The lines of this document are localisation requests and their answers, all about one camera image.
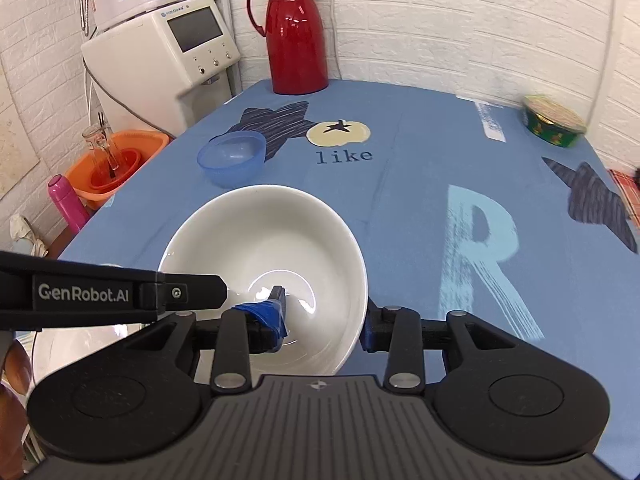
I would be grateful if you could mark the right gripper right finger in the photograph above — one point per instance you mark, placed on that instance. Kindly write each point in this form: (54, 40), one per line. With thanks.
(398, 333)

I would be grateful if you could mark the orange plastic basin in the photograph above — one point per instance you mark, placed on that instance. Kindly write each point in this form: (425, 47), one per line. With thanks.
(98, 174)

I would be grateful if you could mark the white countertop appliance with screen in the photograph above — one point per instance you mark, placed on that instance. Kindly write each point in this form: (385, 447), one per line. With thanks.
(167, 69)

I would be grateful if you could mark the pink water bottle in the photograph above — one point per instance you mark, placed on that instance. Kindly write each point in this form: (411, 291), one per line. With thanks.
(68, 203)

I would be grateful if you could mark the blue translucent plastic bowl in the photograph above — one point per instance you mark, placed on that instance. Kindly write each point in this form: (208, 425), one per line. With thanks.
(234, 158)

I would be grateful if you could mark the red thermos jug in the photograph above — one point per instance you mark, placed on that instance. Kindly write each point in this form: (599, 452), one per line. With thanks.
(296, 49)

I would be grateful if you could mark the blue patterned tablecloth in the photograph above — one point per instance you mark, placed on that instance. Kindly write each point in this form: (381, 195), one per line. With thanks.
(456, 205)

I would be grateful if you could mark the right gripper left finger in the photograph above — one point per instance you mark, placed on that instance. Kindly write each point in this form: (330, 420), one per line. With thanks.
(246, 329)

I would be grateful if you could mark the glass bottle in basin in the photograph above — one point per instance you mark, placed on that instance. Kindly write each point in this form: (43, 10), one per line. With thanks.
(106, 155)

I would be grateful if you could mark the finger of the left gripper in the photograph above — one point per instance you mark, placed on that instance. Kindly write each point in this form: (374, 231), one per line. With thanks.
(189, 292)

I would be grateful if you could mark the green gold-rimmed bowl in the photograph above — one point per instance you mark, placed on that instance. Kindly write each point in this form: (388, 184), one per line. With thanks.
(551, 121)

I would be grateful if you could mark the white ceramic bowl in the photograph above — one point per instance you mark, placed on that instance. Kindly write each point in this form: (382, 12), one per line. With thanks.
(261, 236)

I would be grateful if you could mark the crumpled white tissue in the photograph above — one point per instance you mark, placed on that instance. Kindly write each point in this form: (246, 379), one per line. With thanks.
(24, 239)

